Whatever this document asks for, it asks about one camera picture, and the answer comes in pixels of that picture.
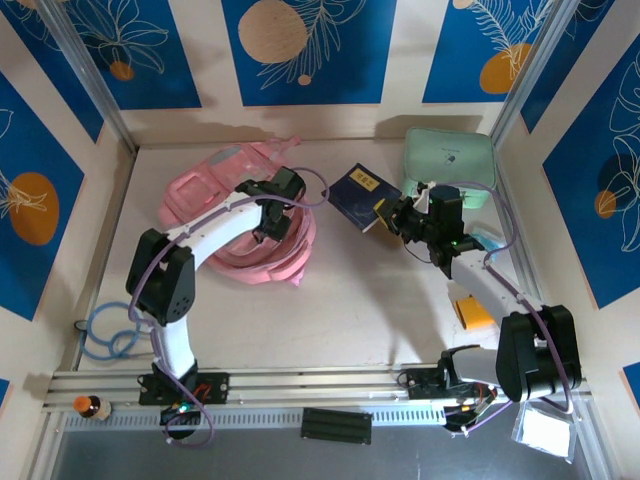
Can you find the black ribbed plate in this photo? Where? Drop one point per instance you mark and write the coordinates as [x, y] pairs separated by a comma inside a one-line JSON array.
[[336, 425]]

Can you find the pink student backpack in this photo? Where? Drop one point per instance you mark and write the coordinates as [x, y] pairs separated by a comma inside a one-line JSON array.
[[190, 195]]

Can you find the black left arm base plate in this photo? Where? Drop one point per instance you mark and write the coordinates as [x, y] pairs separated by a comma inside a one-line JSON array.
[[215, 387]]

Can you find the navy book with yellow label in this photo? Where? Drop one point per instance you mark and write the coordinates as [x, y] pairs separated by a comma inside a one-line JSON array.
[[355, 200]]

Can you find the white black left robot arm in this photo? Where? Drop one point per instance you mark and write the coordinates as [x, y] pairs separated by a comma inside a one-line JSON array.
[[220, 225]]

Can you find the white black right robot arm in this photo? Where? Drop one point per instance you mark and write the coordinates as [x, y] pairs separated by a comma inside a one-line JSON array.
[[480, 280]]

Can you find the aluminium right corner post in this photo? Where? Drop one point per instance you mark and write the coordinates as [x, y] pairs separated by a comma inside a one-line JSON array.
[[537, 50]]

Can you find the aluminium left corner post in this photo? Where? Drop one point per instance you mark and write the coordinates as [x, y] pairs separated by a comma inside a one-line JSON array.
[[92, 75]]

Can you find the aluminium front rail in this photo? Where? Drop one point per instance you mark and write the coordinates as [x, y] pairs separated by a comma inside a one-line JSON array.
[[325, 385]]

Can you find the clear plastic bag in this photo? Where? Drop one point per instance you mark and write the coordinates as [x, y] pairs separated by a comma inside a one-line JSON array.
[[542, 435]]

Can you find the blue floral wall poster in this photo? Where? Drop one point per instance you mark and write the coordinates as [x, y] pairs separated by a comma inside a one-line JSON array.
[[590, 250], [150, 75], [567, 50], [30, 150], [50, 57], [350, 75], [450, 50]]

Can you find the aluminium corner post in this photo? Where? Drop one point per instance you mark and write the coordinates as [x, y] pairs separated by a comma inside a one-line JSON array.
[[537, 50], [92, 75]]

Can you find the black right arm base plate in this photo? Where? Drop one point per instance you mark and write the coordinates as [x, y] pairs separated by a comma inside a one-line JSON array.
[[420, 385]]

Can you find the mint green zip case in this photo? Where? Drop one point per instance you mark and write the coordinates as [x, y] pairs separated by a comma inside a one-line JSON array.
[[450, 150]]

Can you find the brown bottle with orange cap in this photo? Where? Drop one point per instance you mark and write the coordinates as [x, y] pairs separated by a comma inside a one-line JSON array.
[[92, 407]]

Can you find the orange yellow small box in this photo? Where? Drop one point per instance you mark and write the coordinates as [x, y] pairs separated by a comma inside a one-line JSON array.
[[472, 312]]

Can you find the blue tissue pack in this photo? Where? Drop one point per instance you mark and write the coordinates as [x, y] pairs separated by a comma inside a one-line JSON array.
[[492, 239]]

